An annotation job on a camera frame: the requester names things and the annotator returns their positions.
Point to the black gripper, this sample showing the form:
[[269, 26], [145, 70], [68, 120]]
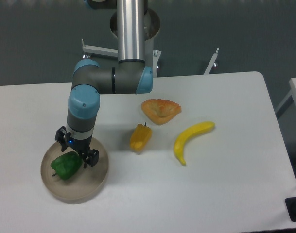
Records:
[[89, 156]]

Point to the green bell pepper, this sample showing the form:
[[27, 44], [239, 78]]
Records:
[[66, 165]]

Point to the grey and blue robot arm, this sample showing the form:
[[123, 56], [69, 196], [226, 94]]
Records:
[[132, 76]]

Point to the beige round plate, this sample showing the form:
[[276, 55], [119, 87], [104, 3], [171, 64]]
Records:
[[84, 184]]

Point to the yellow bell pepper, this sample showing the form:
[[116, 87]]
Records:
[[140, 137]]

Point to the orange triangular pastry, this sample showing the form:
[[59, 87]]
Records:
[[160, 111]]

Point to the yellow banana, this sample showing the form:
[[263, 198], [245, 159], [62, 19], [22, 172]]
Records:
[[188, 134]]

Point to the white side table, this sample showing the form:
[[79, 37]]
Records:
[[289, 98]]

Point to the black device at table edge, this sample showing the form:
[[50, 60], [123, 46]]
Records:
[[291, 208]]

